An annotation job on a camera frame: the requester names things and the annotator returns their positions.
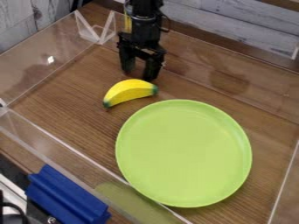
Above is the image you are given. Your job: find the blue plastic clamp block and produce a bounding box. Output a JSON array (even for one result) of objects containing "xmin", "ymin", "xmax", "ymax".
[{"xmin": 26, "ymin": 165, "xmax": 111, "ymax": 224}]

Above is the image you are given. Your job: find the clear acrylic corner bracket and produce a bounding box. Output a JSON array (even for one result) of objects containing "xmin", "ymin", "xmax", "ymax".
[{"xmin": 75, "ymin": 10, "xmax": 118, "ymax": 46}]

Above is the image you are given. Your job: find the green round plate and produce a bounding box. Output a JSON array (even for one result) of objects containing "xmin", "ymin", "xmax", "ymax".
[{"xmin": 117, "ymin": 100, "xmax": 253, "ymax": 208}]

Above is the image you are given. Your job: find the yellow toy banana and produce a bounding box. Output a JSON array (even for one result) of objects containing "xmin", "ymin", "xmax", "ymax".
[{"xmin": 103, "ymin": 79, "xmax": 160, "ymax": 108}]

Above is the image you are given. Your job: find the yellow labelled tin can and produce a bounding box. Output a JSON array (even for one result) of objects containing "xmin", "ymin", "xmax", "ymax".
[{"xmin": 125, "ymin": 13, "xmax": 133, "ymax": 33}]

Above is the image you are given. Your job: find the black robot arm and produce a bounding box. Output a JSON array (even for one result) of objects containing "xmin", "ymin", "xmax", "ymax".
[{"xmin": 118, "ymin": 0, "xmax": 166, "ymax": 81}]

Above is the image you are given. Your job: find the clear acrylic enclosure wall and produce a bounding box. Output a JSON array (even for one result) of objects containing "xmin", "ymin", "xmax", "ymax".
[{"xmin": 0, "ymin": 106, "xmax": 193, "ymax": 224}]

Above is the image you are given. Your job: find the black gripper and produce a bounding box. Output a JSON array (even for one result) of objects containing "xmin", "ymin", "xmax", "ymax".
[{"xmin": 118, "ymin": 14, "xmax": 168, "ymax": 81}]

